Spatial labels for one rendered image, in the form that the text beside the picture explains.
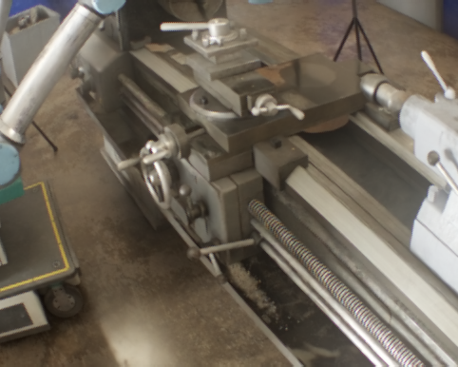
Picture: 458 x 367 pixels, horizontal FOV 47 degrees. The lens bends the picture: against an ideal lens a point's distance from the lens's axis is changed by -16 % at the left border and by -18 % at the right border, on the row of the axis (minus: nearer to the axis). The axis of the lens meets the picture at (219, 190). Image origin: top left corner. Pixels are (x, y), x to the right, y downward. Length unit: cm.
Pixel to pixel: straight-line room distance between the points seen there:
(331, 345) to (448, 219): 64
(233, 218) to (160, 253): 101
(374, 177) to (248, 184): 41
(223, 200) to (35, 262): 94
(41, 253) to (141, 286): 50
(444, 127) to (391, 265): 36
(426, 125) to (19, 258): 169
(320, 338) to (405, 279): 51
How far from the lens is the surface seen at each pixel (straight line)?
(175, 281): 257
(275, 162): 163
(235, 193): 170
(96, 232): 290
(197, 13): 240
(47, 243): 241
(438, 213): 133
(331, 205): 154
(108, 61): 258
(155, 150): 174
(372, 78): 153
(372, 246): 143
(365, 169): 188
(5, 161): 176
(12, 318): 237
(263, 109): 159
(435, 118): 132
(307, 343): 177
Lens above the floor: 180
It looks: 37 degrees down
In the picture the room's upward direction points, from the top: 7 degrees counter-clockwise
